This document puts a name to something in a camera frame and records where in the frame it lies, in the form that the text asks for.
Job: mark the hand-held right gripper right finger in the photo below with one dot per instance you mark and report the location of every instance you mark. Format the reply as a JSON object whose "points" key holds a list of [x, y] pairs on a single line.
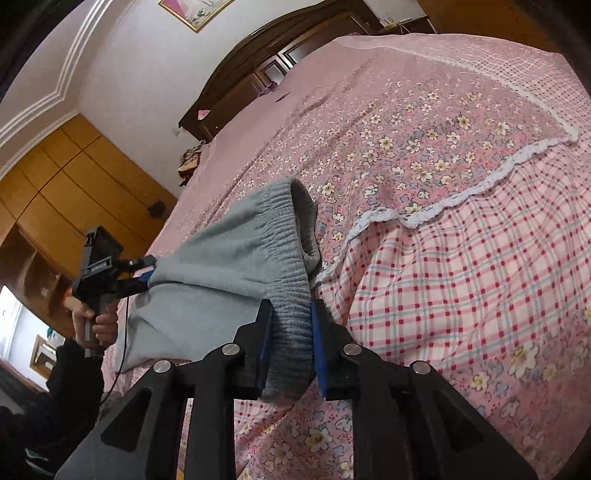
{"points": [[319, 346]]}

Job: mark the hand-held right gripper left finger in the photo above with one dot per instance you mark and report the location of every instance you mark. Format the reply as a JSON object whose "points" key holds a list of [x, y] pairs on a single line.
{"points": [[264, 344]]}

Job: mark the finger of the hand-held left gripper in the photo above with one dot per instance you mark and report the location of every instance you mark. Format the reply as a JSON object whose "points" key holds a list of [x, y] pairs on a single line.
{"points": [[138, 264], [141, 282]]}

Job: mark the grey pants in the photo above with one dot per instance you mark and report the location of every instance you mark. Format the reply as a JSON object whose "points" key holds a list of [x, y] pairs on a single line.
{"points": [[221, 258]]}

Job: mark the person's left forearm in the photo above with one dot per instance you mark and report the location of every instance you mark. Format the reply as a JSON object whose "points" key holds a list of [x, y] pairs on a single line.
{"points": [[74, 383]]}

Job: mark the person's left hand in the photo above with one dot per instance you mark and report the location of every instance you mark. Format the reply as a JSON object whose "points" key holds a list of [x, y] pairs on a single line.
{"points": [[105, 328]]}

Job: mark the small black device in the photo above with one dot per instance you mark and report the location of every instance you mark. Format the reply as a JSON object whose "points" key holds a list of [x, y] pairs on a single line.
{"points": [[156, 209]]}

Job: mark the light wooden wardrobe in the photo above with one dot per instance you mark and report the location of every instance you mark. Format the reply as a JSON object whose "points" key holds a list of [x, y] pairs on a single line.
{"points": [[92, 184]]}

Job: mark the wooden door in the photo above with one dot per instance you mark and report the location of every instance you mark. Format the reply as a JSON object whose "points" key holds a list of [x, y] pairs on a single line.
{"points": [[44, 355]]}

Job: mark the patterned cloth pile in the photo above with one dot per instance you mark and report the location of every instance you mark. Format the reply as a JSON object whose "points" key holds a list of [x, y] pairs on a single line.
{"points": [[190, 161]]}

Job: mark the pink floral bedspread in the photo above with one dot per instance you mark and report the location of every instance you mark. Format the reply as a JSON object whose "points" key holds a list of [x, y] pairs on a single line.
{"points": [[415, 161]]}

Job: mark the dark wooden headboard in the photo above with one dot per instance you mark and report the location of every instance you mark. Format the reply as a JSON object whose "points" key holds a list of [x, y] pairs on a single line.
{"points": [[240, 60]]}

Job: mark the gold framed wall picture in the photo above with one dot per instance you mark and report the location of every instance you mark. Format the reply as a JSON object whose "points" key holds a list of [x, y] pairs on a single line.
{"points": [[194, 11]]}

